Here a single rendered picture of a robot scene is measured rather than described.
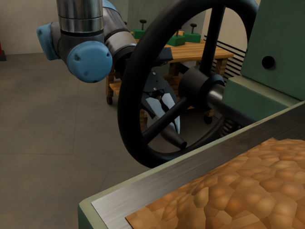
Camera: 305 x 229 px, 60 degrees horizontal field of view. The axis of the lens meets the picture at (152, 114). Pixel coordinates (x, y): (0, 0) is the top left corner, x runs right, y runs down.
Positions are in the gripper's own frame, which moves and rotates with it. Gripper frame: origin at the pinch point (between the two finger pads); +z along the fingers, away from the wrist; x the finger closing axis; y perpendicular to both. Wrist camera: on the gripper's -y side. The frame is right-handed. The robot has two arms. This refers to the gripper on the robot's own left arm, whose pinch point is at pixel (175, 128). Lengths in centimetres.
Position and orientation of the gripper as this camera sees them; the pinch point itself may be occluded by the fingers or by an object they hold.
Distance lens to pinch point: 51.4
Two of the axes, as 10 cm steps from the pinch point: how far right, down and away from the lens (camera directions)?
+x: -7.9, 2.3, -5.7
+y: -4.0, 5.2, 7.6
